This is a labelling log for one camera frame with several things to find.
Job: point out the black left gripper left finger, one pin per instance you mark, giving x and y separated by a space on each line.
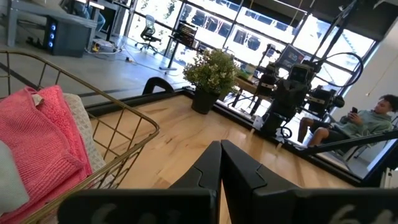
208 174

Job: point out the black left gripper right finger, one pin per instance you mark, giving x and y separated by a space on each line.
239 174

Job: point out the grey microfiber towel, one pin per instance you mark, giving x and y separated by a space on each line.
84 124

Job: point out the pink microfiber towel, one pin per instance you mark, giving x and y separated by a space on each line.
40 140

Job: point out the light blue microfiber towel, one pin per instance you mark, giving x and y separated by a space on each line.
11 177

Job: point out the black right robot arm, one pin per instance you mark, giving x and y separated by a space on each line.
323 99

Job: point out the dark monitor colourful screen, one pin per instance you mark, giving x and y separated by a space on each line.
290 56

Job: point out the black phone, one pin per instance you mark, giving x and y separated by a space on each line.
354 109

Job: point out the person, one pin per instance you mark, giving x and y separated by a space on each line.
363 124

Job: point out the artificial plant in black pot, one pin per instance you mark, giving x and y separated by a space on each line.
211 74

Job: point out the black curved object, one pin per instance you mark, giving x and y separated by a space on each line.
157 82

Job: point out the black standing desk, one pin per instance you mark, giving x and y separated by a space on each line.
183 34

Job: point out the black office chair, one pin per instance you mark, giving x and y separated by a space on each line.
149 31

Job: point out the black computer tower blue lights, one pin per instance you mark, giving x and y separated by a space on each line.
66 39

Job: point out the grey work table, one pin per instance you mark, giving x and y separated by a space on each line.
37 9

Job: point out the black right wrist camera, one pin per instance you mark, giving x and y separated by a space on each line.
299 73

